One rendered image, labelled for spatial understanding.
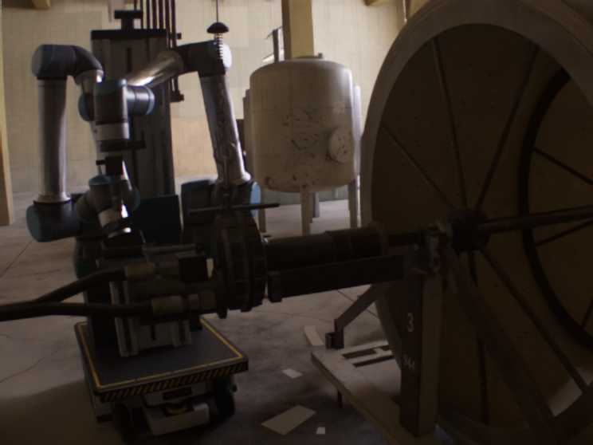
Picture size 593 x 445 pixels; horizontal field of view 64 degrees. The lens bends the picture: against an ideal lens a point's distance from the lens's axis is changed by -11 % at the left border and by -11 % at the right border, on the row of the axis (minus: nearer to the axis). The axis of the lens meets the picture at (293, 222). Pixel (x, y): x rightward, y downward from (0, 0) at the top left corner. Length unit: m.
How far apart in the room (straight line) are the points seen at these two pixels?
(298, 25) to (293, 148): 5.00
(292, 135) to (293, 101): 0.40
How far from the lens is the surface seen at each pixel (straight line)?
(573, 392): 2.46
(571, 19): 1.47
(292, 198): 9.34
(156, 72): 1.87
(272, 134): 6.21
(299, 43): 10.68
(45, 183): 2.02
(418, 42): 2.04
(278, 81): 6.19
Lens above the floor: 1.27
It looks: 10 degrees down
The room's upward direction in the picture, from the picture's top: 3 degrees counter-clockwise
